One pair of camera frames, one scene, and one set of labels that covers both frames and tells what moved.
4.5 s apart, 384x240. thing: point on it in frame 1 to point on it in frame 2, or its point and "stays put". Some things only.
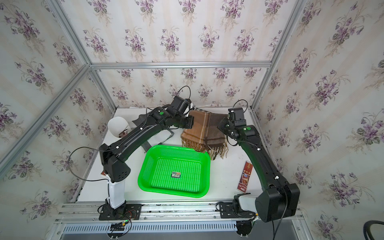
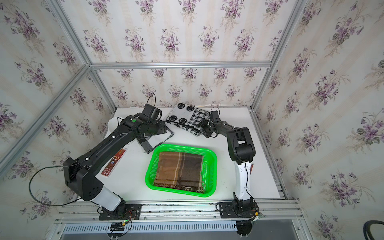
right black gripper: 221,125 to 202,123
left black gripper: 191,122 to 162,127
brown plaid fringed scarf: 205,136 to 180,170
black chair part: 366,228 stays put
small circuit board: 117,226 stays put
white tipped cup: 117,125 stays put
